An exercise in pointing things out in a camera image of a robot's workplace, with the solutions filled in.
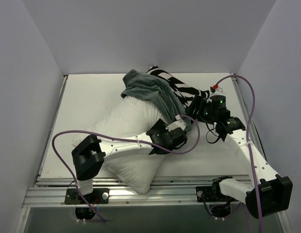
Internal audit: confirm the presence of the white pillow insert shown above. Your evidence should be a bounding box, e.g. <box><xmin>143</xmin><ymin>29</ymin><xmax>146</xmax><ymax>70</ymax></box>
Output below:
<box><xmin>87</xmin><ymin>97</ymin><xmax>164</xmax><ymax>195</ymax></box>

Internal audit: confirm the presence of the aluminium front rail frame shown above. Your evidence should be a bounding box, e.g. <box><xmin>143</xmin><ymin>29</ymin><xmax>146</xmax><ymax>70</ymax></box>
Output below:
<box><xmin>22</xmin><ymin>176</ymin><xmax>215</xmax><ymax>208</ymax></box>

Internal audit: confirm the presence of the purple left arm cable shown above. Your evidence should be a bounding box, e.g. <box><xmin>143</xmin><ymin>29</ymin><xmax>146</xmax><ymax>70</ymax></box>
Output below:
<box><xmin>52</xmin><ymin>114</ymin><xmax>200</xmax><ymax>223</ymax></box>

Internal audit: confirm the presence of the zebra and grey plush pillowcase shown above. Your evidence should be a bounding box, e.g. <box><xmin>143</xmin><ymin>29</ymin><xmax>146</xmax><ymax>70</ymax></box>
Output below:
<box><xmin>121</xmin><ymin>66</ymin><xmax>210</xmax><ymax>124</ymax></box>

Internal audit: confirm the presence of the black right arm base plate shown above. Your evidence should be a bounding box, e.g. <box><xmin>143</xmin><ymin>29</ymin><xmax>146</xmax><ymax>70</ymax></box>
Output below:
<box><xmin>195</xmin><ymin>186</ymin><xmax>236</xmax><ymax>202</ymax></box>

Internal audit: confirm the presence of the aluminium right side rail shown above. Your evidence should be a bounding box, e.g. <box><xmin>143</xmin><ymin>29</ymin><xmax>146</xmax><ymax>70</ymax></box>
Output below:
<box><xmin>232</xmin><ymin>73</ymin><xmax>279</xmax><ymax>175</ymax></box>

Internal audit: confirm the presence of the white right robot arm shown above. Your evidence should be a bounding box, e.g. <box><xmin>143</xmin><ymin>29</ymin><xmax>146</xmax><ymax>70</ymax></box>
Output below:
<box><xmin>186</xmin><ymin>95</ymin><xmax>293</xmax><ymax>219</ymax></box>

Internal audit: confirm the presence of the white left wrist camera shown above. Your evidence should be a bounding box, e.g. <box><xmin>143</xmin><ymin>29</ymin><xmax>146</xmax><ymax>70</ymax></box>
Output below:
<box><xmin>166</xmin><ymin>115</ymin><xmax>192</xmax><ymax>132</ymax></box>

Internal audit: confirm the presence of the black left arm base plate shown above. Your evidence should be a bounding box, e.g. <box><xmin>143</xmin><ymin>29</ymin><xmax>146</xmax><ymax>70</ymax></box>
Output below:
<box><xmin>64</xmin><ymin>188</ymin><xmax>110</xmax><ymax>205</ymax></box>

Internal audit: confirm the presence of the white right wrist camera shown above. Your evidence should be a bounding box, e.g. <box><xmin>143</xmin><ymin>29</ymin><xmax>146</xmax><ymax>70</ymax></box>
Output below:
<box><xmin>207</xmin><ymin>84</ymin><xmax>226</xmax><ymax>102</ymax></box>

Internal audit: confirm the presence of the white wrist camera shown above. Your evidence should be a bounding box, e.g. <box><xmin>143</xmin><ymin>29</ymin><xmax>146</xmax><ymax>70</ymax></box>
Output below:
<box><xmin>207</xmin><ymin>84</ymin><xmax>226</xmax><ymax>102</ymax></box>
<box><xmin>166</xmin><ymin>115</ymin><xmax>192</xmax><ymax>132</ymax></box>

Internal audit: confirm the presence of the aluminium left side rail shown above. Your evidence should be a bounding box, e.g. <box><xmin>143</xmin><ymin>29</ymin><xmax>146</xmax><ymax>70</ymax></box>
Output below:
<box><xmin>37</xmin><ymin>75</ymin><xmax>68</xmax><ymax>177</ymax></box>

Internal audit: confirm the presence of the aluminium rail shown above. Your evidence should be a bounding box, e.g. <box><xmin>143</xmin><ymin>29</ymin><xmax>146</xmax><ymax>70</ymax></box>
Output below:
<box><xmin>232</xmin><ymin>73</ymin><xmax>279</xmax><ymax>175</ymax></box>
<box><xmin>37</xmin><ymin>75</ymin><xmax>68</xmax><ymax>177</ymax></box>

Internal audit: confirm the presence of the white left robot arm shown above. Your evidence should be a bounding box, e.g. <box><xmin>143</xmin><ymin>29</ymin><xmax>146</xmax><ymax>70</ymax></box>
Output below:
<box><xmin>71</xmin><ymin>119</ymin><xmax>187</xmax><ymax>203</ymax></box>

